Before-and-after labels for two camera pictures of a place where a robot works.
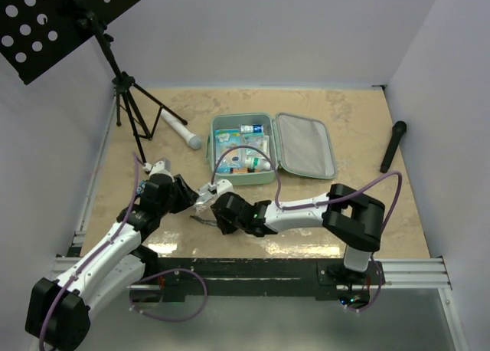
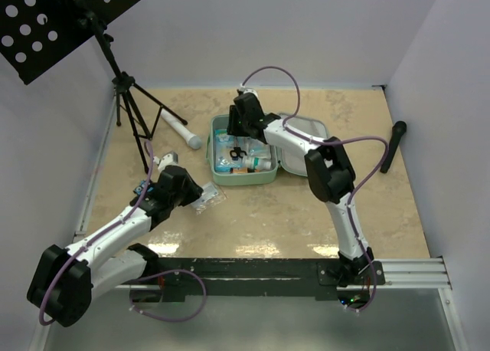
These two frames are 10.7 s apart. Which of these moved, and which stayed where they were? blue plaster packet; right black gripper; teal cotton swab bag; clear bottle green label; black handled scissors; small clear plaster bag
Moved: right black gripper; black handled scissors
Stayed: blue plaster packet; clear bottle green label; teal cotton swab bag; small clear plaster bag
